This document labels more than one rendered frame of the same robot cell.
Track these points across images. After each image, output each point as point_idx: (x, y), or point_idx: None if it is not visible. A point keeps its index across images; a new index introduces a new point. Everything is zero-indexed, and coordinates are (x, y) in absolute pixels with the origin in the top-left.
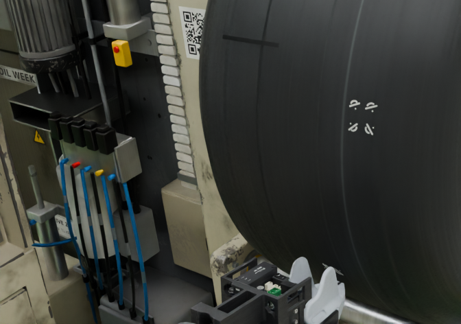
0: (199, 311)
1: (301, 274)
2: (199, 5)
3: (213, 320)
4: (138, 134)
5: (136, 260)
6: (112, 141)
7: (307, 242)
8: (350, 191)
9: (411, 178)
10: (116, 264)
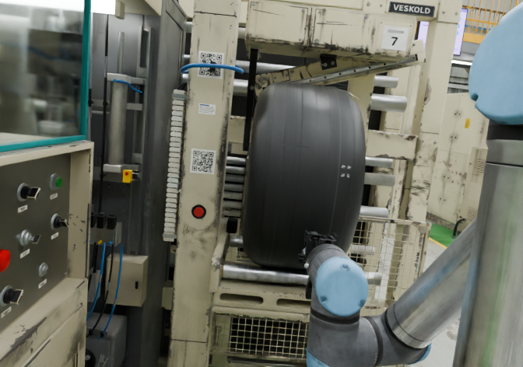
0: (324, 239)
1: None
2: (205, 148)
3: (332, 241)
4: None
5: (90, 301)
6: (115, 221)
7: (306, 228)
8: (338, 200)
9: (356, 194)
10: None
